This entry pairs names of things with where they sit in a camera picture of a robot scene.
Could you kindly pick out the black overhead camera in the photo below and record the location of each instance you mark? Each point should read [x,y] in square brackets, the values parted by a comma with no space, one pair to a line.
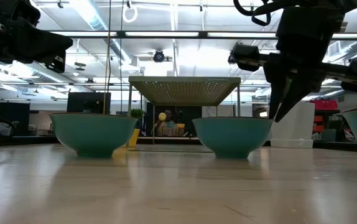
[159,56]

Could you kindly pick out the black partition panel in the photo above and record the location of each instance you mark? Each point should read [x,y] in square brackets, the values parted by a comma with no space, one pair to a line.
[194,118]

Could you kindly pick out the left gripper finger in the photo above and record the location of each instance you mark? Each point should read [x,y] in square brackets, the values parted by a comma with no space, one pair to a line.
[37,35]
[51,49]

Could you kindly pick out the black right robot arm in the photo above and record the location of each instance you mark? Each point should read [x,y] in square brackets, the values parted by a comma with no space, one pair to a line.
[315,9]

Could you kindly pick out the pale green perforated metal shelf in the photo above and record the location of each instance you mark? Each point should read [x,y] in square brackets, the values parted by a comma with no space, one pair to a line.
[184,90]

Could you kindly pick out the person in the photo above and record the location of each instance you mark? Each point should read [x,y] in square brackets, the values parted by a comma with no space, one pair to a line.
[2,129]
[167,126]

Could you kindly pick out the storage shelf with red bins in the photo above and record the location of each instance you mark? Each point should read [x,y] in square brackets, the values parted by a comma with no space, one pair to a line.
[324,105]

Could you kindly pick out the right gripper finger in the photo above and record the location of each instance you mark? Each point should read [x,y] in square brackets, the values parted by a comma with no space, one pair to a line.
[306,84]
[278,81]

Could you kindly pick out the overhead crossbar with light strips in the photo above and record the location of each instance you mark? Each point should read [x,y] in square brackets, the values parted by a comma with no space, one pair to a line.
[203,34]

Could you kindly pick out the white hexagonal plant pot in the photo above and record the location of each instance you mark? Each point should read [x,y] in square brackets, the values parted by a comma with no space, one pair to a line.
[296,127]

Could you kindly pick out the yellow plastic mini bowl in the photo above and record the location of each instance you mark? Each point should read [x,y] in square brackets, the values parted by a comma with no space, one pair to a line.
[134,138]

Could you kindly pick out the green potted plant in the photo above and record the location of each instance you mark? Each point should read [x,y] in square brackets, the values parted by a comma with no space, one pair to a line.
[137,113]

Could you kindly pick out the black monitor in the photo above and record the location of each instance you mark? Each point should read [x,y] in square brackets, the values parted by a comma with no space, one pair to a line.
[85,102]

